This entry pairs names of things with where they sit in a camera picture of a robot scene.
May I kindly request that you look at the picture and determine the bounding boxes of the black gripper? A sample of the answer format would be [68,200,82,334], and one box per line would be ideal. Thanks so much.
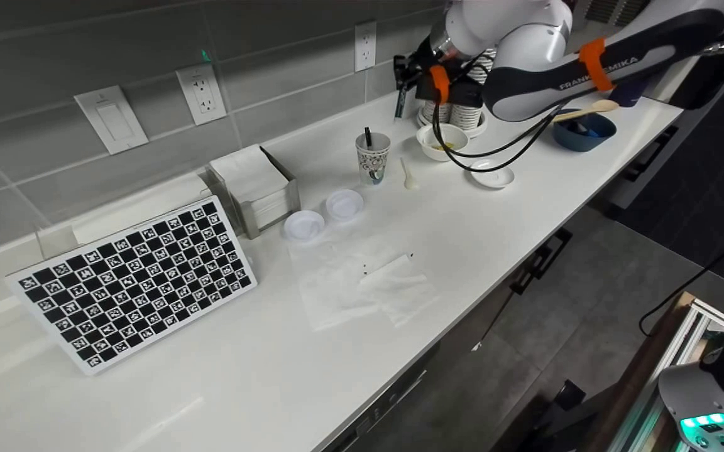
[388,48,437,111]

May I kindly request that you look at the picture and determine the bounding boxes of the grey robot base with light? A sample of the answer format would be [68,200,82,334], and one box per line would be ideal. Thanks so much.
[655,334,724,452]

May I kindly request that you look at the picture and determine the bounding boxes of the short white cup stack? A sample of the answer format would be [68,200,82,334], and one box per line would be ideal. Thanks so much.
[448,99,490,134]

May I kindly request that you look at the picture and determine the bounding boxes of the printed paper cup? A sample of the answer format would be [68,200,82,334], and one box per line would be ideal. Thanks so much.
[355,129,395,185]

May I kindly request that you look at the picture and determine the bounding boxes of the blue bowl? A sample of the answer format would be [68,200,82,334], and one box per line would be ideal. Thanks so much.
[551,107,618,152]

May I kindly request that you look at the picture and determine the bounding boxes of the white round lid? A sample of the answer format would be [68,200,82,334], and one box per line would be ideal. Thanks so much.
[279,208,329,246]
[318,185,367,225]

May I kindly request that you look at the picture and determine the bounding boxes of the napkin holder with napkins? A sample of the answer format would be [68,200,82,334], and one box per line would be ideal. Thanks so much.
[204,142,302,241]

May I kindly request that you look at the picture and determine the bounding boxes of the wooden spoon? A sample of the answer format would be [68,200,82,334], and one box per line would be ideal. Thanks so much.
[551,98,622,126]

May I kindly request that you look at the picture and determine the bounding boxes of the clear plastic wrap sheet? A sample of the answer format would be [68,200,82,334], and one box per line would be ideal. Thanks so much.
[285,234,442,337]

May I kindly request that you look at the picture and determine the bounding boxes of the dark blue container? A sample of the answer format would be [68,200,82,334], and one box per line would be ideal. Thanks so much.
[611,74,654,111]

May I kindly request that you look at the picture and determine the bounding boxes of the dark lower cabinets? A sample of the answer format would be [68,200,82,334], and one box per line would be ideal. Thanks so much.
[318,107,699,452]

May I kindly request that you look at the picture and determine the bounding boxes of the black and white calibration board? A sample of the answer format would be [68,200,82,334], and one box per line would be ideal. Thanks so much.
[4,192,261,377]

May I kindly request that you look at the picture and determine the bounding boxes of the orange cable strap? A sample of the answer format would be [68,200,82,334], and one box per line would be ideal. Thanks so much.
[578,38,618,95]
[427,63,453,104]

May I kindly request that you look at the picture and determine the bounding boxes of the white single wall outlet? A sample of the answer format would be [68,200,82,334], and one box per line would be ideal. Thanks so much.
[352,19,378,74]

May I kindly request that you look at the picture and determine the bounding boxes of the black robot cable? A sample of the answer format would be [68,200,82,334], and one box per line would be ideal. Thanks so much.
[429,85,583,176]

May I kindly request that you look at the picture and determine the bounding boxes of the white double wall outlet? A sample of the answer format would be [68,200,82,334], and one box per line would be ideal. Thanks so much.
[172,63,231,127]

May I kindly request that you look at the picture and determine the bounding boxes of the white wall switch plate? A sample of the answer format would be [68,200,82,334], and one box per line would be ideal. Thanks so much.
[73,82,150,158]

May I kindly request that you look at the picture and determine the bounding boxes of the wood and metal frame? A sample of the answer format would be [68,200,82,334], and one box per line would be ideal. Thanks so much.
[583,289,724,452]

